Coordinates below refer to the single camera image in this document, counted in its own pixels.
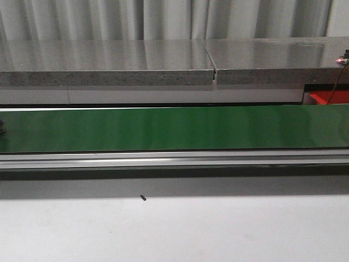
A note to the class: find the green conveyor belt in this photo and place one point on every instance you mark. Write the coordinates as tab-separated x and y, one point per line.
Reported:
184	128

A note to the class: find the small green circuit board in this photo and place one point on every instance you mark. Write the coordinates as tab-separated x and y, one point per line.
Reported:
342	60

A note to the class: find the red plastic tray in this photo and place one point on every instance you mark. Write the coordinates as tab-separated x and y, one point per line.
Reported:
327	97

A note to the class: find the aluminium conveyor frame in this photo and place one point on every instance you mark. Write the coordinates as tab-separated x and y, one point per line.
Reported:
207	163

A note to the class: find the grey granite counter slab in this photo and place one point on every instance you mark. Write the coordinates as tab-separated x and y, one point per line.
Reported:
105	63
277	61

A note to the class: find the white pleated curtain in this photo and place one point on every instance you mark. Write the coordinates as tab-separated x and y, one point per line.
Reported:
137	20

